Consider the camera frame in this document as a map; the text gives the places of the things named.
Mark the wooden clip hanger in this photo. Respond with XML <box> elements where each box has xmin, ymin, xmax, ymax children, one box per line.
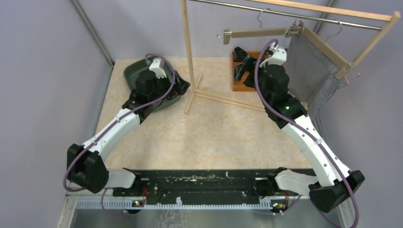
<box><xmin>284</xmin><ymin>20</ymin><xmax>355</xmax><ymax>80</ymax></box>
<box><xmin>216</xmin><ymin>8</ymin><xmax>288</xmax><ymax>45</ymax></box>

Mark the grey striped underwear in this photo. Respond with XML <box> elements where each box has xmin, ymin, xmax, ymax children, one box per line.
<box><xmin>285</xmin><ymin>36</ymin><xmax>348</xmax><ymax>118</ymax></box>

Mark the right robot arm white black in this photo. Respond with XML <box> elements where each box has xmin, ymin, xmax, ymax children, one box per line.
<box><xmin>233</xmin><ymin>56</ymin><xmax>365</xmax><ymax>214</ymax></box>

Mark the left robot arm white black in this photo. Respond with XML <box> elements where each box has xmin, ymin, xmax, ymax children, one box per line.
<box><xmin>63</xmin><ymin>69</ymin><xmax>191</xmax><ymax>197</ymax></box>

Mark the rolled black sock top-left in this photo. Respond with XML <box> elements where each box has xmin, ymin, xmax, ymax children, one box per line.
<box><xmin>233</xmin><ymin>47</ymin><xmax>248</xmax><ymax>62</ymax></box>

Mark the wooden compartment tray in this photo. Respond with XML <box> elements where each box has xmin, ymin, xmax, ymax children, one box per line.
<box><xmin>230</xmin><ymin>53</ymin><xmax>255</xmax><ymax>92</ymax></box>

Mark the green plastic basin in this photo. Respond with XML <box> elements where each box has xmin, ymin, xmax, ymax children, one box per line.
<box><xmin>122</xmin><ymin>56</ymin><xmax>182</xmax><ymax>112</ymax></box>

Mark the metal hanging rod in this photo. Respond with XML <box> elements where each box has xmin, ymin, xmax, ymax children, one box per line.
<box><xmin>191</xmin><ymin>0</ymin><xmax>382</xmax><ymax>31</ymax></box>

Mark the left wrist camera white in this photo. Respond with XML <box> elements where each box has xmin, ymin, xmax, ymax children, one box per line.
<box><xmin>148</xmin><ymin>57</ymin><xmax>167</xmax><ymax>79</ymax></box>

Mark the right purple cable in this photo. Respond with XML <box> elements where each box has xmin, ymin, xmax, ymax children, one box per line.
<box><xmin>254</xmin><ymin>38</ymin><xmax>360</xmax><ymax>228</ymax></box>

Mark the purple cable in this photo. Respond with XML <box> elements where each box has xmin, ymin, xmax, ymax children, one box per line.
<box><xmin>254</xmin><ymin>38</ymin><xmax>360</xmax><ymax>228</ymax></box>
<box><xmin>62</xmin><ymin>53</ymin><xmax>176</xmax><ymax>218</ymax></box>

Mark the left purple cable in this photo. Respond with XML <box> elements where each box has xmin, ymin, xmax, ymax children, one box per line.
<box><xmin>62</xmin><ymin>53</ymin><xmax>176</xmax><ymax>218</ymax></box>

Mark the wooden clothes rack frame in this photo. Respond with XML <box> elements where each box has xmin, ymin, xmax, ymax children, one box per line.
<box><xmin>180</xmin><ymin>0</ymin><xmax>401</xmax><ymax>114</ymax></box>

